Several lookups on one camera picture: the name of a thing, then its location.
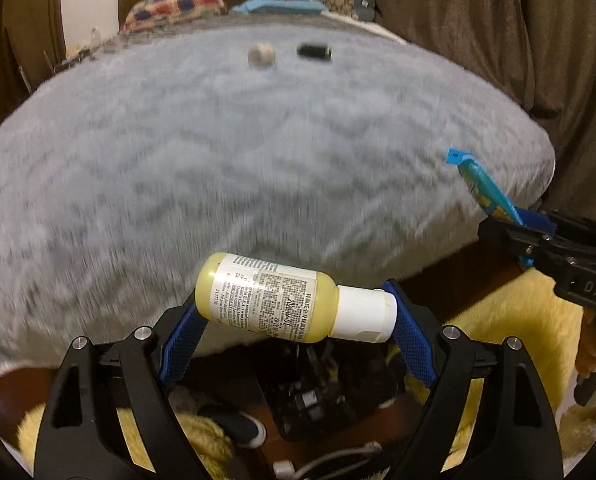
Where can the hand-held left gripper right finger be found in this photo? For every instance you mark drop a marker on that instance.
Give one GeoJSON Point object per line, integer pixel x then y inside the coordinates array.
{"type": "Point", "coordinates": [415, 345]}

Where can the dark slipper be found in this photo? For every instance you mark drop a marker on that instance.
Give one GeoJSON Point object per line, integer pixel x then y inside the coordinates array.
{"type": "Point", "coordinates": [235, 422]}

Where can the small round beige jar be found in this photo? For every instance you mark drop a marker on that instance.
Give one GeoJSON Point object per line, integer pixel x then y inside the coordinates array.
{"type": "Point", "coordinates": [262, 55]}

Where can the yellow fluffy rug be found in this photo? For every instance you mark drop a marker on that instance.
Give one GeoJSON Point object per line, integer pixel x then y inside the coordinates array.
{"type": "Point", "coordinates": [522, 360]}

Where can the blue packet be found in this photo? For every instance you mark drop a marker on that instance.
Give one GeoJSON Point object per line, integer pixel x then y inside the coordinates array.
{"type": "Point", "coordinates": [485, 185]}

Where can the person's right hand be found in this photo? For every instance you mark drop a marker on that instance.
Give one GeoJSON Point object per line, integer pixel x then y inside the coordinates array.
{"type": "Point", "coordinates": [590, 355]}

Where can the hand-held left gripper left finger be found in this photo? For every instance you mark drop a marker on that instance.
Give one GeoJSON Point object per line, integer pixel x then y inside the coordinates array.
{"type": "Point", "coordinates": [180, 345]}

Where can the small yellow lotion bottle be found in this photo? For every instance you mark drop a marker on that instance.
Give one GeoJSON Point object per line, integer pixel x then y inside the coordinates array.
{"type": "Point", "coordinates": [268, 295]}

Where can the wooden wardrobe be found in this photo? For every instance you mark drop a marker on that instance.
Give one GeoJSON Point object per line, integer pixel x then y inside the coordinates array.
{"type": "Point", "coordinates": [18, 20]}

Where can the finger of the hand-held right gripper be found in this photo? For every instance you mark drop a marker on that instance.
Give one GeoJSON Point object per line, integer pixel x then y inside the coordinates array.
{"type": "Point", "coordinates": [537, 219]}
{"type": "Point", "coordinates": [512, 240]}

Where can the small black bottle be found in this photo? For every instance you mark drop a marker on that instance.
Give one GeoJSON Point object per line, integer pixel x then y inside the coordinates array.
{"type": "Point", "coordinates": [314, 52]}

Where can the plaid pillow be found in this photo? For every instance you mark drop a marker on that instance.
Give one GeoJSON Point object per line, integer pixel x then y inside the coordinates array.
{"type": "Point", "coordinates": [173, 10]}

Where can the wooden nightstand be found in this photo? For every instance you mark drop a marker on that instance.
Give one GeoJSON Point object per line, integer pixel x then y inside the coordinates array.
{"type": "Point", "coordinates": [80, 52]}

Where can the striped bed sheet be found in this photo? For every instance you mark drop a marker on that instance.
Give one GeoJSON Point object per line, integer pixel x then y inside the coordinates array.
{"type": "Point", "coordinates": [348, 22]}

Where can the blue pillow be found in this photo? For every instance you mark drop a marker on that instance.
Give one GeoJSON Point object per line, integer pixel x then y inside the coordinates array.
{"type": "Point", "coordinates": [278, 6]}

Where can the brown curtain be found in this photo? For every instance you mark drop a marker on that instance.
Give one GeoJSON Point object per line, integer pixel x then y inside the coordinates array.
{"type": "Point", "coordinates": [477, 35]}

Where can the black bin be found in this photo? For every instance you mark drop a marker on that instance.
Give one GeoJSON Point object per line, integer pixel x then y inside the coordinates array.
{"type": "Point", "coordinates": [323, 390]}

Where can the grey fluffy blanket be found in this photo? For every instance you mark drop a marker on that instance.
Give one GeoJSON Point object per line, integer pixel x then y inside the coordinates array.
{"type": "Point", "coordinates": [228, 160]}

